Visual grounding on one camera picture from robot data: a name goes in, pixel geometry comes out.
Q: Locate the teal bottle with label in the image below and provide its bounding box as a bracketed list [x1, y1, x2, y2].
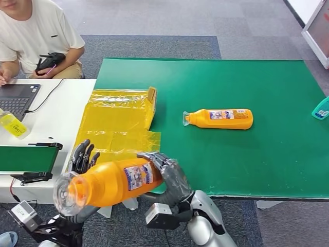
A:
[312, 97, 329, 120]

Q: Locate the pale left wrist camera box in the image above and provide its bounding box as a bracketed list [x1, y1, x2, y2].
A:
[8, 200, 43, 234]

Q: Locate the black laptop cable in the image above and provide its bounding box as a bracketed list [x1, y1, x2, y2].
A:
[25, 79, 65, 114]

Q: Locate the dark grey laptop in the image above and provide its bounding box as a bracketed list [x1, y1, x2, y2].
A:
[0, 84, 42, 122]

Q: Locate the person's left hand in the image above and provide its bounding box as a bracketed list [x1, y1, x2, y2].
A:
[32, 66, 57, 80]

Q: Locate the light blue slipper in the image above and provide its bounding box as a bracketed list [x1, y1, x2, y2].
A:
[0, 231, 19, 247]

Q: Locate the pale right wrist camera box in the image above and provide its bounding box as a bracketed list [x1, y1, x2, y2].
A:
[145, 203, 181, 231]

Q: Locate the small yellow transparent bottle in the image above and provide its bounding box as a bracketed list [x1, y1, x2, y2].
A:
[0, 109, 32, 140]

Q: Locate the orange bottle with clear cap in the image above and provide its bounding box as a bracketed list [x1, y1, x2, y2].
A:
[53, 158, 164, 218]
[183, 109, 254, 131]

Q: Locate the red and black cable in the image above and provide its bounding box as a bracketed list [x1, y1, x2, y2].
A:
[0, 178, 38, 211]

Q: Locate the green belt conveyor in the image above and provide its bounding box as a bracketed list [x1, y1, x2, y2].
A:
[0, 142, 63, 186]

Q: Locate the white table foot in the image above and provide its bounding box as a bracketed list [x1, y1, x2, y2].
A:
[97, 205, 113, 219]
[256, 200, 281, 210]
[121, 198, 140, 211]

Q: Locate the person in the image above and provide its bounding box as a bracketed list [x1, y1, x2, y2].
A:
[0, 0, 86, 86]

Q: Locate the white framed board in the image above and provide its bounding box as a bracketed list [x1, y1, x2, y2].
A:
[301, 0, 329, 70]

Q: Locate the green table mat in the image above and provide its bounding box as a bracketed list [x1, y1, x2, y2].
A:
[94, 57, 329, 199]

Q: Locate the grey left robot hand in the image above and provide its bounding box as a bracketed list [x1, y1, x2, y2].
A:
[67, 139, 101, 225]

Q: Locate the yellow film wrapped box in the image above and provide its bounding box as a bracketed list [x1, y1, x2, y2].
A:
[67, 86, 161, 173]

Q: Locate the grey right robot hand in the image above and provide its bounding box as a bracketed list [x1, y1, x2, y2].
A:
[137, 152, 195, 208]

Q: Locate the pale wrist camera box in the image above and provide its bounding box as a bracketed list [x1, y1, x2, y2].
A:
[145, 203, 181, 231]
[8, 200, 43, 234]

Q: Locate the person's right hand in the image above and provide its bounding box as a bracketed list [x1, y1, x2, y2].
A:
[0, 67, 13, 86]

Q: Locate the black handheld controller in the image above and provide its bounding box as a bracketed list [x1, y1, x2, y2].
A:
[35, 52, 66, 76]

